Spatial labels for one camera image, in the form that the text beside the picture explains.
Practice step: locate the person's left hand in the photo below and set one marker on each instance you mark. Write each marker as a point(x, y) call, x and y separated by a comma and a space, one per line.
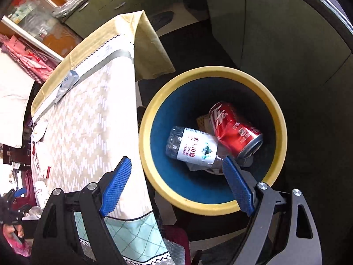
point(12, 230)

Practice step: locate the clear plastic bag on counter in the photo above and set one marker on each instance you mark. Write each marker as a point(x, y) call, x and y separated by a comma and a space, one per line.
point(71, 4)

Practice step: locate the red cola can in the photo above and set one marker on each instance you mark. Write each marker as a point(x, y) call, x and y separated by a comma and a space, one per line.
point(234, 129)

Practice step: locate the glass sliding door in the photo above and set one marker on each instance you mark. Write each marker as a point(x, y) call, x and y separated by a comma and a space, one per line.
point(33, 16)

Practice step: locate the yellow-rimmed blue trash bin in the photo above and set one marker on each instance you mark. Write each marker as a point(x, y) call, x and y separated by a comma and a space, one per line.
point(179, 187)

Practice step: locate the white hanging sheet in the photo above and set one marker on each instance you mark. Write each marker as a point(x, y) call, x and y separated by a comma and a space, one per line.
point(11, 93)

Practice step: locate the green lower cabinets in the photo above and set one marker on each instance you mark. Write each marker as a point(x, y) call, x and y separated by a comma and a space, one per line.
point(275, 33)

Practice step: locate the white pill bottle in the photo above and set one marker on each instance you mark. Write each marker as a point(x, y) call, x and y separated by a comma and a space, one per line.
point(41, 193)

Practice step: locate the maroon cloth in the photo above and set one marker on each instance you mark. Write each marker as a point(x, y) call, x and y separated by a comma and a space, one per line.
point(178, 243)
point(29, 179)

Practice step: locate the clear plastic water bottle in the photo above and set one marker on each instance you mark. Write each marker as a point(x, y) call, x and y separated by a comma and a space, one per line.
point(193, 146)

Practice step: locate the patterned tablecloth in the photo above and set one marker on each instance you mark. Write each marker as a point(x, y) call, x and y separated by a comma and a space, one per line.
point(91, 132)

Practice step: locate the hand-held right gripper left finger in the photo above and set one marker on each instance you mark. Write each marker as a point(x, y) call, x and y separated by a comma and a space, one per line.
point(115, 187)

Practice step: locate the red checked apron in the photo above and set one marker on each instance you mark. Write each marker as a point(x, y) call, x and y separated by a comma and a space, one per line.
point(27, 60)

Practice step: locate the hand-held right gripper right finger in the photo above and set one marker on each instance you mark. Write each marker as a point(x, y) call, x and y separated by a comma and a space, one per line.
point(238, 183)

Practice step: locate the white milk carton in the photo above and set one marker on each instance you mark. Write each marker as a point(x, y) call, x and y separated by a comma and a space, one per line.
point(40, 165)

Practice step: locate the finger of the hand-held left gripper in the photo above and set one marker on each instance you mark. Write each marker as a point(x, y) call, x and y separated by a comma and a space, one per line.
point(19, 192)
point(25, 208)

